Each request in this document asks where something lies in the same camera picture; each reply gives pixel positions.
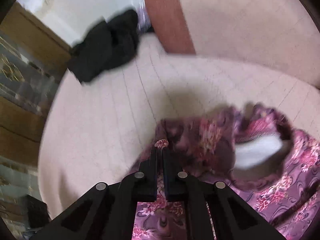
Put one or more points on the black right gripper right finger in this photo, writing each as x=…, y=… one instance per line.
x=212, y=211

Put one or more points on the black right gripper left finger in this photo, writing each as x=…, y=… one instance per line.
x=106, y=211

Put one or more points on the purple pink floral garment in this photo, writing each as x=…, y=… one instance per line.
x=271, y=165

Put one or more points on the beige quilted sofa seat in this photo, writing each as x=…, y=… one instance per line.
x=95, y=132

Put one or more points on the black crumpled garment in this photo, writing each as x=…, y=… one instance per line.
x=108, y=45

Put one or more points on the brown wooden cabinet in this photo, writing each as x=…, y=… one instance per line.
x=33, y=62

